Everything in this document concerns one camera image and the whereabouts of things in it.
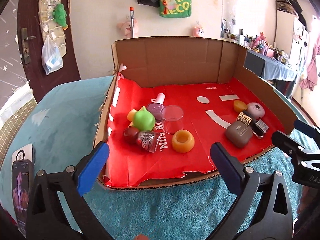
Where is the black nail polish studded cap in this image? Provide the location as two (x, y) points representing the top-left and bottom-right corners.
(236, 110), (269, 139)

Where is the pink round speaker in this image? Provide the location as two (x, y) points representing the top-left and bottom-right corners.
(247, 102), (265, 119)

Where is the orange round lid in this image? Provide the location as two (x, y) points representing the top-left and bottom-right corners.
(233, 100), (248, 113)

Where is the orange ring cup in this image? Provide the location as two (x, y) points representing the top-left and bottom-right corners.
(171, 129), (195, 153)

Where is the dark red ball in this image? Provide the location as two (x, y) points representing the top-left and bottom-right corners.
(123, 126), (139, 144)

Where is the glitter jar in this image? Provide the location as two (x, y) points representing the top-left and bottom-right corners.
(136, 131), (160, 153)

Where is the clear glass cup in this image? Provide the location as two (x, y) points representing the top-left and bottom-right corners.
(161, 105), (184, 134)

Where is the green frog toy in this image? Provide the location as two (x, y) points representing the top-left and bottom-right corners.
(126, 106), (156, 131)

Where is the pink nail polish bottle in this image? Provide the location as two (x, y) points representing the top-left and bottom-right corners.
(146, 93), (165, 121)

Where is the teal star blanket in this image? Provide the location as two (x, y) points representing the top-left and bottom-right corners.
(1, 77), (302, 239)

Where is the pink curtain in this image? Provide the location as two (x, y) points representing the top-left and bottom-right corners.
(299, 36), (319, 91)

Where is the black smartphone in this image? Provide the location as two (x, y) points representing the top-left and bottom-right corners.
(11, 159), (33, 237)

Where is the white phone stand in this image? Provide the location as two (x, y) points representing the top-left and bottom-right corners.
(11, 144), (35, 163)

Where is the cluttered desk blue cloth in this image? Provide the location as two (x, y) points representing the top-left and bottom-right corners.
(221, 27), (301, 98)

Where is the cardboard tray red lining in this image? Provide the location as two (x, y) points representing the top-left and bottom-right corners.
(95, 36), (297, 190)

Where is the white wardrobe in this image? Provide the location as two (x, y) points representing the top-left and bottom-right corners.
(274, 0), (315, 65)

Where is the white plastic bag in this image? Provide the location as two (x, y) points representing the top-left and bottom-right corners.
(41, 35), (63, 75)

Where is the pink plush right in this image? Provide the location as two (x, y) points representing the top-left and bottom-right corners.
(192, 23), (204, 37)

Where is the pink plush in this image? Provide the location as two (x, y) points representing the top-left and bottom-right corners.
(117, 19), (138, 38)
(192, 23), (204, 37)

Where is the dark brown door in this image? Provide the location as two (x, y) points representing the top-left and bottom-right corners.
(17, 0), (80, 102)

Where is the pink plush left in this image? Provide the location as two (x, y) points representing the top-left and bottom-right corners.
(117, 19), (138, 38)

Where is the green plush toy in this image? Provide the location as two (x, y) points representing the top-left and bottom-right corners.
(52, 3), (68, 30)

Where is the green tote bag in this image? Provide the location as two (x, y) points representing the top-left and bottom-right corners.
(159, 0), (191, 18)

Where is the orange capped stick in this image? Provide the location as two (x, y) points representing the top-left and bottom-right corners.
(130, 7), (135, 38)

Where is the beige hanging organizer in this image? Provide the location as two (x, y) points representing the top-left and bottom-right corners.
(37, 0), (67, 57)

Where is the door handle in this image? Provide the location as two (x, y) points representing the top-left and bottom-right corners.
(21, 28), (36, 64)

